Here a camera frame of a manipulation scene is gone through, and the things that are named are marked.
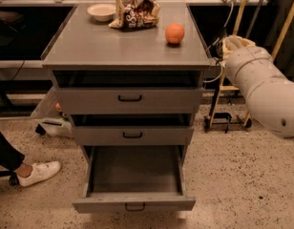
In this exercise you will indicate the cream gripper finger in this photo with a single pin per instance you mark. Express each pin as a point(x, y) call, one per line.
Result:
point(233, 42)

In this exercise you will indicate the black rxbar chocolate bar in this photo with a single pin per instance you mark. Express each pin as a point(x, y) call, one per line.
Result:
point(219, 49)

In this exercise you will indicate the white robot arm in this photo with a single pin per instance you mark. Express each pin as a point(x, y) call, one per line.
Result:
point(268, 94)

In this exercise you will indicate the grey drawer cabinet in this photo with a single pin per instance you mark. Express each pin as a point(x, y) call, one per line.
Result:
point(92, 55)

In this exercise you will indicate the grey top drawer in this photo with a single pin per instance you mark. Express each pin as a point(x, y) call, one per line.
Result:
point(128, 101)

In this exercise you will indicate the grey drawer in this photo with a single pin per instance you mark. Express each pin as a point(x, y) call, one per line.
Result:
point(121, 136)
point(134, 179)
point(128, 101)

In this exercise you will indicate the grey middle drawer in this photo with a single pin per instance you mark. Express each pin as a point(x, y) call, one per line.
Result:
point(121, 136)

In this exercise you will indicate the grey bottom drawer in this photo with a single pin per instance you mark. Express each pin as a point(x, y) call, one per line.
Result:
point(134, 179)

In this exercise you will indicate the orange fruit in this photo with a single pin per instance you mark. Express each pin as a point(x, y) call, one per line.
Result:
point(174, 33)

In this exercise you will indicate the yellow hand truck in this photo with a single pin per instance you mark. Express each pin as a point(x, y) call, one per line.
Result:
point(225, 84)

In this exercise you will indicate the brown chip bag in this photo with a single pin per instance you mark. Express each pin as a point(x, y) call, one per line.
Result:
point(135, 14)

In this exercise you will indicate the white bowl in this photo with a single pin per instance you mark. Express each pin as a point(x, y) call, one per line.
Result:
point(102, 12)

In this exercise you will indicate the clear plastic bag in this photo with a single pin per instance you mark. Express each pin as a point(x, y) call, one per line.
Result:
point(49, 118)

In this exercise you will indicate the white sneaker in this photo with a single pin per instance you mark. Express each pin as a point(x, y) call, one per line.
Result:
point(40, 172)

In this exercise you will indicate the black trouser leg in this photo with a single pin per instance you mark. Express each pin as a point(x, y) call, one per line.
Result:
point(10, 158)

